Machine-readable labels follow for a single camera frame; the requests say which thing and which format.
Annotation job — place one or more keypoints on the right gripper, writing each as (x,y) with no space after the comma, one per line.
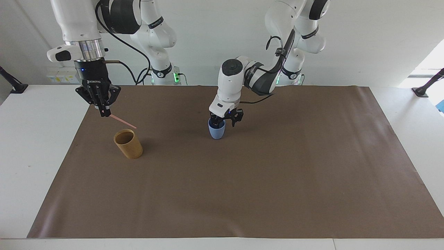
(91,73)

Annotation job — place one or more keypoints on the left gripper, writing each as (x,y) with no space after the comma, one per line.
(229,113)

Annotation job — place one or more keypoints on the pink chopstick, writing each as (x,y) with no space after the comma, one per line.
(123,121)

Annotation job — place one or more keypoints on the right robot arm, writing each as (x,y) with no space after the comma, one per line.
(76,21)

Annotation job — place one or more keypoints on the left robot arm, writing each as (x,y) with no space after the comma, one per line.
(230,78)

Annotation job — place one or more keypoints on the blue cup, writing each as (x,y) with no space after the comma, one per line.
(217,132)

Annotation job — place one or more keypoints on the brown cylindrical cup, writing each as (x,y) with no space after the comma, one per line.
(129,146)

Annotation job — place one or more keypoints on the black stand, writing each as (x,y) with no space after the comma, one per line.
(427,85)
(13,83)

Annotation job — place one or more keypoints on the white wall socket panel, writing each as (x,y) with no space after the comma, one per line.
(62,77)

